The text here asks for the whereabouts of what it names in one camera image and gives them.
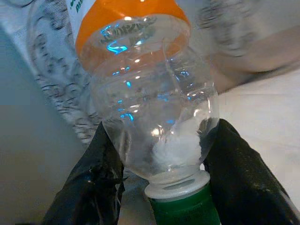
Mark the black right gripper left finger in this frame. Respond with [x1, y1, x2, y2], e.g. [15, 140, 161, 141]
[41, 120, 126, 225]

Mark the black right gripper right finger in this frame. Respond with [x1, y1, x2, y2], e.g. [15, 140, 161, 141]
[203, 118, 300, 225]

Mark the clear plastic bottle orange label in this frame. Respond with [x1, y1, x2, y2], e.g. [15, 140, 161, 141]
[67, 0, 222, 225]

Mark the white quilted mattress pad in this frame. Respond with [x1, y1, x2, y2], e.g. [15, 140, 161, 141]
[217, 70, 300, 207]

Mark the white cloth with grey pattern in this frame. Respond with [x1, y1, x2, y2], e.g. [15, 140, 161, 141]
[0, 0, 261, 150]

